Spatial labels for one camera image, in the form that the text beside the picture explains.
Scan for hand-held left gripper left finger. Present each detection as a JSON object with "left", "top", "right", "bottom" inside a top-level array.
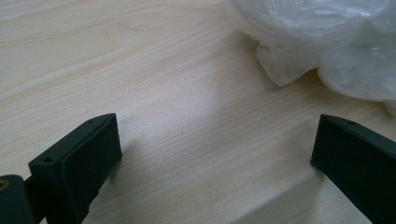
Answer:
[{"left": 23, "top": 112, "right": 123, "bottom": 224}]

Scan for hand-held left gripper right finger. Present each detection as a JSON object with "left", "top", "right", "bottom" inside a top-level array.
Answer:
[{"left": 310, "top": 114, "right": 396, "bottom": 224}]

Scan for white plastic bag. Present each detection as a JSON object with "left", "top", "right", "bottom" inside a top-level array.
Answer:
[{"left": 226, "top": 0, "right": 396, "bottom": 118}]

